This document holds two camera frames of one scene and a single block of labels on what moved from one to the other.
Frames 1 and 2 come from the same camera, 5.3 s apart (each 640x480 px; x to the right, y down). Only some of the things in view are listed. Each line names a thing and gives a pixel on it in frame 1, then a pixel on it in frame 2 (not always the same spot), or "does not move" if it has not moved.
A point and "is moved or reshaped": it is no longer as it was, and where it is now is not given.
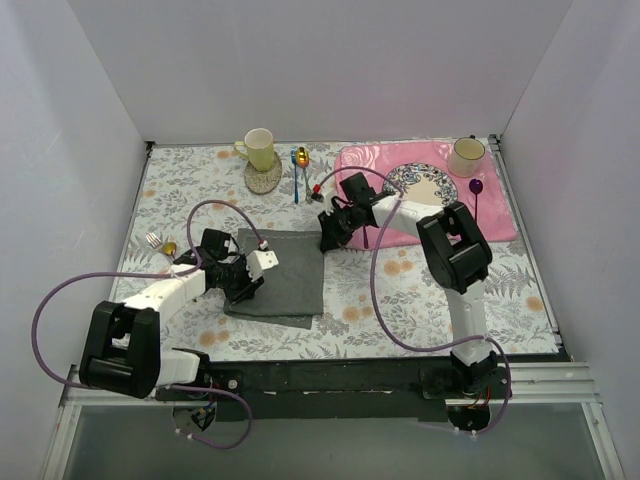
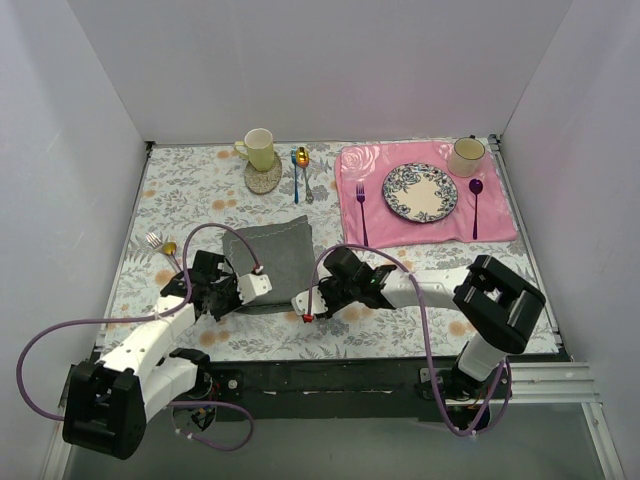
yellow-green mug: [258, 146] does not move
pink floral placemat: [483, 193] does not move
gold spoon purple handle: [169, 248] does not move
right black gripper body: [333, 226] → [332, 296]
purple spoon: [476, 186] does not move
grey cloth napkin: [293, 292] is moved or reshaped
